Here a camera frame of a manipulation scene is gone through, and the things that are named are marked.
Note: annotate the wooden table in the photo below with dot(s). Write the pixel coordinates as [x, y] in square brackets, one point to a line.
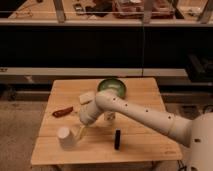
[137, 143]

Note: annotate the small clear bottle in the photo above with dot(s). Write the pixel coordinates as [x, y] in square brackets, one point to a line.
[109, 116]

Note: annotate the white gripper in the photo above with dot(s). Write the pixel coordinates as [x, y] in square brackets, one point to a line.
[88, 114]

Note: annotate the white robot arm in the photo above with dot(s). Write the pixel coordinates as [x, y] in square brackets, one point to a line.
[196, 134]

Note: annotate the green bowl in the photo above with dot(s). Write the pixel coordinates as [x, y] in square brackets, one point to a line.
[113, 83]

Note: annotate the metal shelf rail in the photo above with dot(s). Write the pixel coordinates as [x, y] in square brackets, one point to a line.
[28, 75]

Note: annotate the red tray on shelf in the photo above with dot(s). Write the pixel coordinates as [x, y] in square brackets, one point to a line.
[134, 9]

